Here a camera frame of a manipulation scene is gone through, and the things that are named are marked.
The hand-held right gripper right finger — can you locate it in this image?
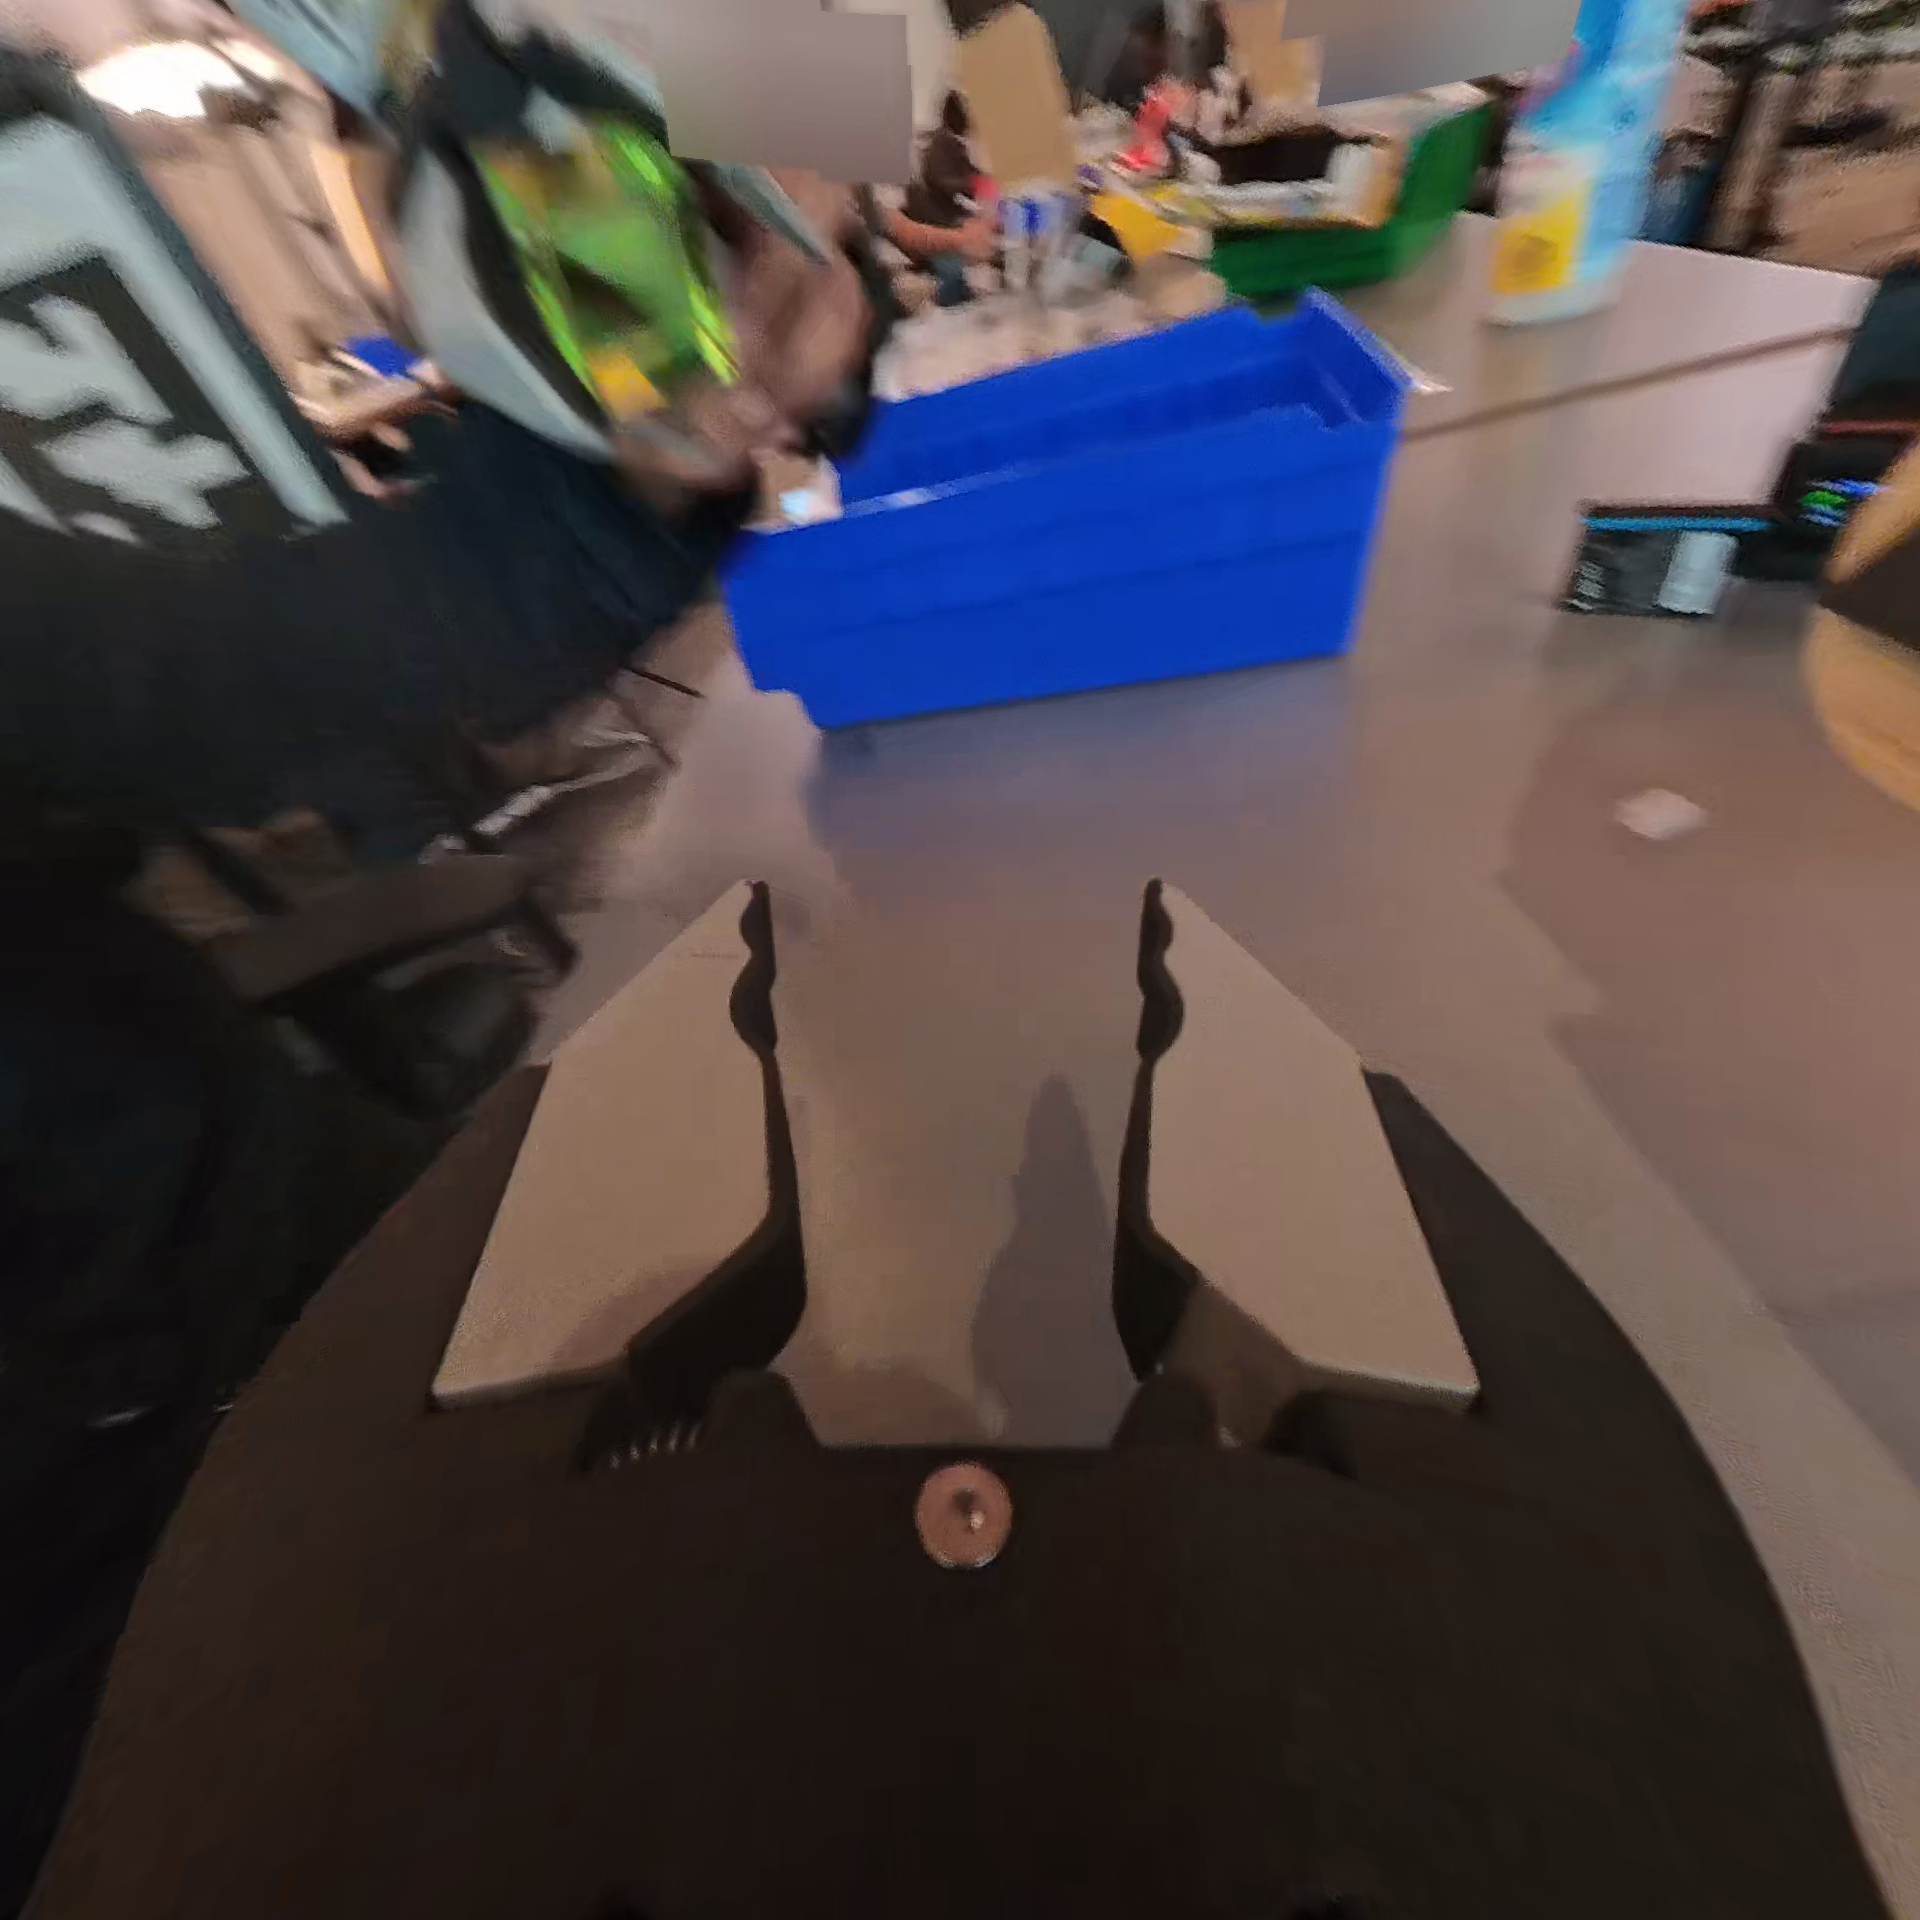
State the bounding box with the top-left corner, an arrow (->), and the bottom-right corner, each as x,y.
1110,879 -> 1480,1442

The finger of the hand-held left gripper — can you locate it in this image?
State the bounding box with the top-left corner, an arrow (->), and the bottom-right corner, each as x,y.
689,157 -> 831,264
397,138 -> 620,457

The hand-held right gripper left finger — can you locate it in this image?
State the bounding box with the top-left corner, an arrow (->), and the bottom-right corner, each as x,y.
431,879 -> 811,1408

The shiny green packet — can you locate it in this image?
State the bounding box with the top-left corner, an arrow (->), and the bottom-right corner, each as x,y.
471,118 -> 745,413

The cardboard piece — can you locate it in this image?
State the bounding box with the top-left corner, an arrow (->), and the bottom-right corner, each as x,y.
958,6 -> 1078,190

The yellow packet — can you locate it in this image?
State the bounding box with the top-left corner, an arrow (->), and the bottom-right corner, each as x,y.
1088,187 -> 1216,264

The blue plastic bin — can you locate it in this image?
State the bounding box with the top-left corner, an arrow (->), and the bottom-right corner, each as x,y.
719,288 -> 1412,730

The green plastic bin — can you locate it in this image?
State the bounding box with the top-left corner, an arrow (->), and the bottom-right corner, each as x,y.
1207,95 -> 1502,301

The black box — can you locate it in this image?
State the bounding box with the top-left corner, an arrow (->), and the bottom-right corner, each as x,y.
1559,502 -> 1777,618

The tan round board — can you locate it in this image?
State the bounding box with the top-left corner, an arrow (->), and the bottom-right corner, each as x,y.
1798,449 -> 1920,826

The blue white canister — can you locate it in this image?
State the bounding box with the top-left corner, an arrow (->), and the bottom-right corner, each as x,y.
1485,0 -> 1689,328

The black device with coloured lights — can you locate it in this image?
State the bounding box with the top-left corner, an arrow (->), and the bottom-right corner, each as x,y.
1769,421 -> 1920,586

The black cable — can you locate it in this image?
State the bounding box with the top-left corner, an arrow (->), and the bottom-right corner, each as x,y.
1400,321 -> 1876,443

